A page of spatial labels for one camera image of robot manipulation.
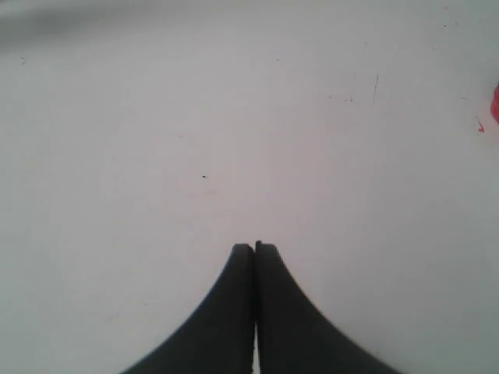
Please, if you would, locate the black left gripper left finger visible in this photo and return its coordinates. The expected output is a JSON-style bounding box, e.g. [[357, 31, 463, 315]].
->
[[126, 244, 255, 374]]

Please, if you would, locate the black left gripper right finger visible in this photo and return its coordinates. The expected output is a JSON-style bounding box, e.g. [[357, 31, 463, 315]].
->
[[254, 242, 397, 374]]

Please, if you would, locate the red ink tin base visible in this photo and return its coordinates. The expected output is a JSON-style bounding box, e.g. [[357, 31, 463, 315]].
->
[[490, 85, 499, 123]]

